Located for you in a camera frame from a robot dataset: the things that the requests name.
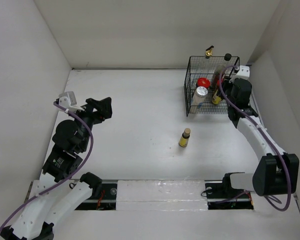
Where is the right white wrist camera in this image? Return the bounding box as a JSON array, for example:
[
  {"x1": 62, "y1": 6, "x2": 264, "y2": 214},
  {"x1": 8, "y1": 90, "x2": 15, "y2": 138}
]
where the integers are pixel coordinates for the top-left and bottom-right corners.
[{"x1": 229, "y1": 65, "x2": 250, "y2": 83}]

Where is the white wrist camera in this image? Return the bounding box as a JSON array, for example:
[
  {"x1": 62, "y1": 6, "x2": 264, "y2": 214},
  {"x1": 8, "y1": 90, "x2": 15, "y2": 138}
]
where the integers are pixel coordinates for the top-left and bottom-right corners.
[
  {"x1": 53, "y1": 91, "x2": 84, "y2": 113},
  {"x1": 229, "y1": 65, "x2": 250, "y2": 83}
]

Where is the yellow bottle cork cap front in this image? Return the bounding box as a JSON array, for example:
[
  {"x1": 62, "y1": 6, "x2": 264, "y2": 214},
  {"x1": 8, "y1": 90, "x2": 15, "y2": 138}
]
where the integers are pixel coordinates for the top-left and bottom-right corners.
[{"x1": 178, "y1": 128, "x2": 191, "y2": 148}]

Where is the white shaker silver lid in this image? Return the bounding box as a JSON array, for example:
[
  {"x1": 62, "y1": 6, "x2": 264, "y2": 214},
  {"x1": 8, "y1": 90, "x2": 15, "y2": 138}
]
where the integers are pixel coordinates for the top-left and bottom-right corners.
[{"x1": 191, "y1": 86, "x2": 208, "y2": 108}]

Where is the black wire basket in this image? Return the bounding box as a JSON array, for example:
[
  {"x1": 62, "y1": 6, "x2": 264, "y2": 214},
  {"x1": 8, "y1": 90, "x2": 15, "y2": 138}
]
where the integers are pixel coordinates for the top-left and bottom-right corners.
[{"x1": 183, "y1": 56, "x2": 240, "y2": 115}]

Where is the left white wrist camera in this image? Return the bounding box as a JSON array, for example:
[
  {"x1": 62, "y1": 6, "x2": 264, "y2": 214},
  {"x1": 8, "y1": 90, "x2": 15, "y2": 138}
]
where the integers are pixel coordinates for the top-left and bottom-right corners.
[{"x1": 53, "y1": 91, "x2": 84, "y2": 113}]

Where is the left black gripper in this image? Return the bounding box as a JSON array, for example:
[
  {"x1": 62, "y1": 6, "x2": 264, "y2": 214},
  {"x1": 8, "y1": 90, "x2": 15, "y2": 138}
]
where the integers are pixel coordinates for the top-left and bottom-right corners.
[{"x1": 69, "y1": 96, "x2": 112, "y2": 151}]

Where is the red label sauce bottle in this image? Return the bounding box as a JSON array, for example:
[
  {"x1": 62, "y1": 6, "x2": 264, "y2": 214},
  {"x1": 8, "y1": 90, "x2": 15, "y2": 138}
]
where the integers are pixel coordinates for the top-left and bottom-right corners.
[{"x1": 209, "y1": 53, "x2": 232, "y2": 90}]

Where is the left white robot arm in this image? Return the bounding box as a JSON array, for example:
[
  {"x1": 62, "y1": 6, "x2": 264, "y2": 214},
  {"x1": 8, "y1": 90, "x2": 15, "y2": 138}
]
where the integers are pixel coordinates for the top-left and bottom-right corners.
[{"x1": 0, "y1": 96, "x2": 113, "y2": 240}]

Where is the yellow bottle cork cap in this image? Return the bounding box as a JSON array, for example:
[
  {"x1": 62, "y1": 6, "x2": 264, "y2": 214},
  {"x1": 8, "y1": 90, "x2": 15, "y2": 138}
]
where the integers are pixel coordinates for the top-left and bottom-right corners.
[
  {"x1": 178, "y1": 128, "x2": 191, "y2": 148},
  {"x1": 211, "y1": 87, "x2": 224, "y2": 105}
]

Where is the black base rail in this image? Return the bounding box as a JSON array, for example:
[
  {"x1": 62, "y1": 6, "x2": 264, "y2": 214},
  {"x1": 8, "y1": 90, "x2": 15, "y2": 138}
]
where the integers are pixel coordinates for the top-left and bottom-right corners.
[{"x1": 76, "y1": 180, "x2": 254, "y2": 212}]

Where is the red lid jar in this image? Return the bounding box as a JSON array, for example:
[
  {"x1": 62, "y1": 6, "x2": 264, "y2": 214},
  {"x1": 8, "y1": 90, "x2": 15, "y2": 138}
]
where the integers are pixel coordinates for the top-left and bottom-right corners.
[{"x1": 196, "y1": 77, "x2": 211, "y2": 89}]

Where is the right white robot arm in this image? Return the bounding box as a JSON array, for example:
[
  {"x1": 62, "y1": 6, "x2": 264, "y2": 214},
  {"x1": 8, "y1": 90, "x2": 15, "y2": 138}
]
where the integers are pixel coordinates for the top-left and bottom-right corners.
[{"x1": 221, "y1": 78, "x2": 300, "y2": 197}]

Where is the clear glass oil bottle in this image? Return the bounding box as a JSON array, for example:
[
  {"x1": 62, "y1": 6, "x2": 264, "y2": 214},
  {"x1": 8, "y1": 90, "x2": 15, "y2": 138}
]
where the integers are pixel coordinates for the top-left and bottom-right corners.
[{"x1": 195, "y1": 45, "x2": 214, "y2": 75}]

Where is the yellow bottle cork cap back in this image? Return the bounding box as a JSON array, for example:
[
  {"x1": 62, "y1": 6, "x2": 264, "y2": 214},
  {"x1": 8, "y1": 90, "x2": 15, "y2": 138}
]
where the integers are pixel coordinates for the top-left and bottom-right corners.
[{"x1": 211, "y1": 87, "x2": 224, "y2": 105}]

